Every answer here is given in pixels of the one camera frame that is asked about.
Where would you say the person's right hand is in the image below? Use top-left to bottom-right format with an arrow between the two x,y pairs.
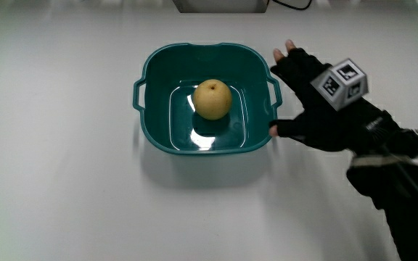
269,39 -> 418,157

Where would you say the yellow pear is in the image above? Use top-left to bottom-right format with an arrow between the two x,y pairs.
192,78 -> 233,121

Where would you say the green plastic plate basin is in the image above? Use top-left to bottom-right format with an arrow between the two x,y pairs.
132,42 -> 283,157

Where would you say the grey box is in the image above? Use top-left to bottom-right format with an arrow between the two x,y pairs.
172,0 -> 270,15

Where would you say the black cable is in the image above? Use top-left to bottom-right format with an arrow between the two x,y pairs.
271,0 -> 314,12

